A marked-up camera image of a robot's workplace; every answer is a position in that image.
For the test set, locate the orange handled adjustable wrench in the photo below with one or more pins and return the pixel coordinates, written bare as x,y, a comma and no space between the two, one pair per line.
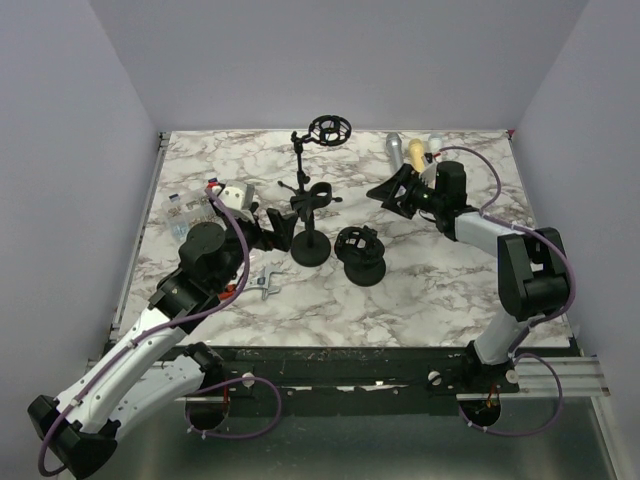
262,282

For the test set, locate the black front mounting rail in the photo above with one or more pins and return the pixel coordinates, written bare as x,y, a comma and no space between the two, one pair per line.
334,381

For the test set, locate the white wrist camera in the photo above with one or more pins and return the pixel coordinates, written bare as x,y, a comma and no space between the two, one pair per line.
429,174
237,196

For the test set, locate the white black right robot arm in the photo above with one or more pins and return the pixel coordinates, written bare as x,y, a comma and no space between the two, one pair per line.
534,282

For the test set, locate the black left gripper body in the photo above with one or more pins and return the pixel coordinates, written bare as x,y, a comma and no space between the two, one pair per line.
260,239

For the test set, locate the silver grey microphone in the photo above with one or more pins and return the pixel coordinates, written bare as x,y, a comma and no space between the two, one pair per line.
394,149

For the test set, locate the beige microphone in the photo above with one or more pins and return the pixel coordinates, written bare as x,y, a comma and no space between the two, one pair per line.
416,153

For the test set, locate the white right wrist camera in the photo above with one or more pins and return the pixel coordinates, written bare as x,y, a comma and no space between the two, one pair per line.
429,174

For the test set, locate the black round-base clip stand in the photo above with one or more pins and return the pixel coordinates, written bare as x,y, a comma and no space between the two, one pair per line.
311,248

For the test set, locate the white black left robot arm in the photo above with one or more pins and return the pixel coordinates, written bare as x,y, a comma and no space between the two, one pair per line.
80,428

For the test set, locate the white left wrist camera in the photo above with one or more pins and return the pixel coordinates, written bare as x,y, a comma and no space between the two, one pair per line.
237,196

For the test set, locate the clear plastic screw box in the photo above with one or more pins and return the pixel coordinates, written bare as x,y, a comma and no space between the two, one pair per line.
183,211

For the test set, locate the white microphone silver mesh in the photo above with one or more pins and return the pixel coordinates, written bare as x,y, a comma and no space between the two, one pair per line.
435,144

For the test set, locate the aluminium extrusion rail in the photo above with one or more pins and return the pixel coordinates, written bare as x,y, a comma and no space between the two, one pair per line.
532,378

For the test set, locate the black shock mount round stand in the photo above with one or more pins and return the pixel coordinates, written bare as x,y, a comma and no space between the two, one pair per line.
362,255

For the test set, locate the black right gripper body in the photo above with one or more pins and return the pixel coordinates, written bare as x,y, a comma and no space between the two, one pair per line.
420,196

